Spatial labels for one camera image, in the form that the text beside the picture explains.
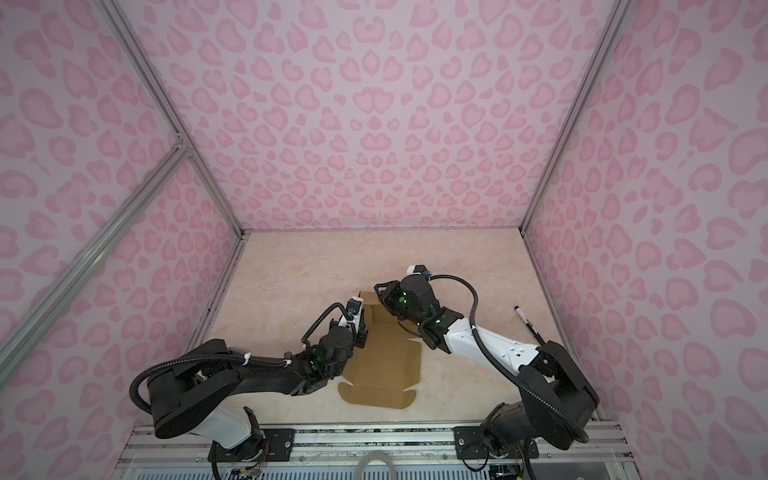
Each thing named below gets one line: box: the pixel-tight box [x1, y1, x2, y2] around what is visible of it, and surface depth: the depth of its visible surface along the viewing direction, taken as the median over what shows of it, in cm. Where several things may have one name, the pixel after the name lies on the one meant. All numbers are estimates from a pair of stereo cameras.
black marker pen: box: [514, 305, 546, 346], surface depth 95 cm
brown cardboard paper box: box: [338, 291, 422, 410], surface depth 84 cm
